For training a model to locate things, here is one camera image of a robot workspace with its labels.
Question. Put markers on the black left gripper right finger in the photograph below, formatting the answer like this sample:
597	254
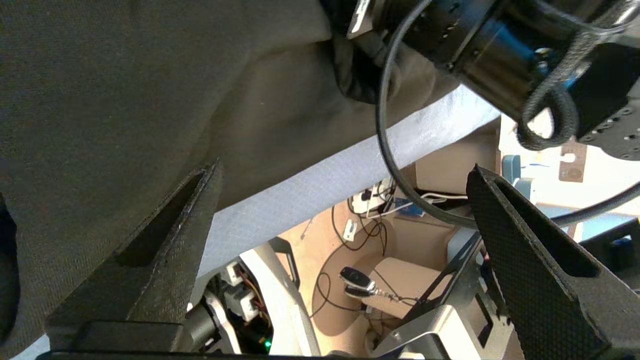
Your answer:
545	290

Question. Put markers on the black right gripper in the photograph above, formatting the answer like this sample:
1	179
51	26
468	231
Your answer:
465	40

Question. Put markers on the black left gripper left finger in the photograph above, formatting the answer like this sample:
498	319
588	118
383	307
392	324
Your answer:
145	280

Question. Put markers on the black zip hoodie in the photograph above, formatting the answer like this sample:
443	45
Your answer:
150	100

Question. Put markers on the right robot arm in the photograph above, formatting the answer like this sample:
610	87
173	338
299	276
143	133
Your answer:
612	90

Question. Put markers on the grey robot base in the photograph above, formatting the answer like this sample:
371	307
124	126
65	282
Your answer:
280	305

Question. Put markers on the brown cardboard box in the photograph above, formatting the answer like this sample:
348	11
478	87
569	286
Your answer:
450	170

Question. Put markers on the blue bed sheet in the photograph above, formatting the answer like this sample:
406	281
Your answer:
350	175

